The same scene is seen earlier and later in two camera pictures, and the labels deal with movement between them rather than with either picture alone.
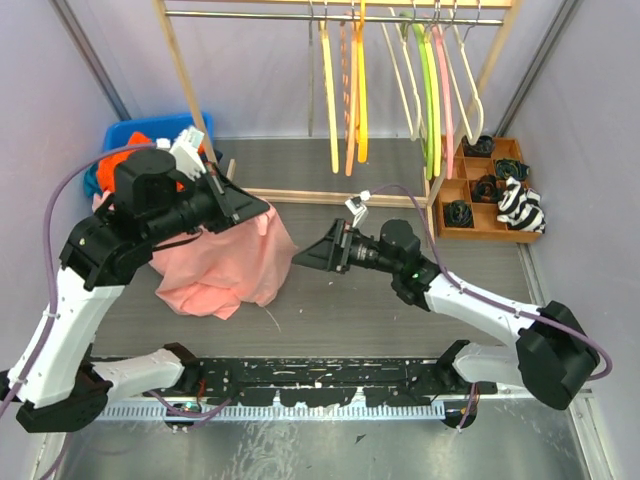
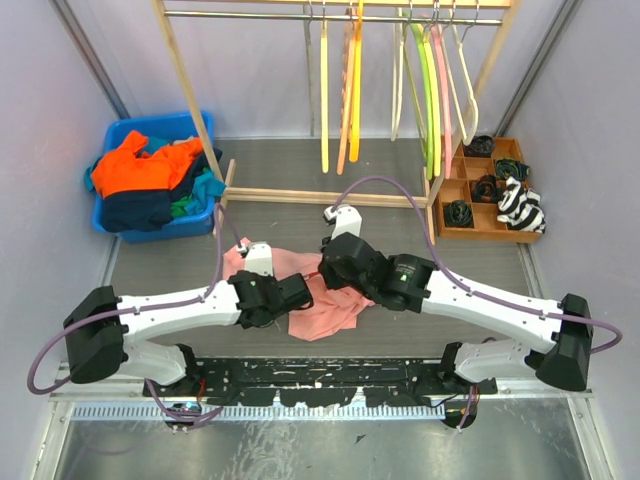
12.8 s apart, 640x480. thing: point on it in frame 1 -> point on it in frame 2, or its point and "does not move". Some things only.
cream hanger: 472,82 -> 465,73
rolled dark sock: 485,189 does not move
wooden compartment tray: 466,206 does not move
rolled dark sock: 505,168 does not move
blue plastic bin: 154,127 does not move
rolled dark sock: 484,147 does not move
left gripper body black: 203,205 -> 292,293
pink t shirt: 214,274 -> 333,310
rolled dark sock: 458,213 does not move
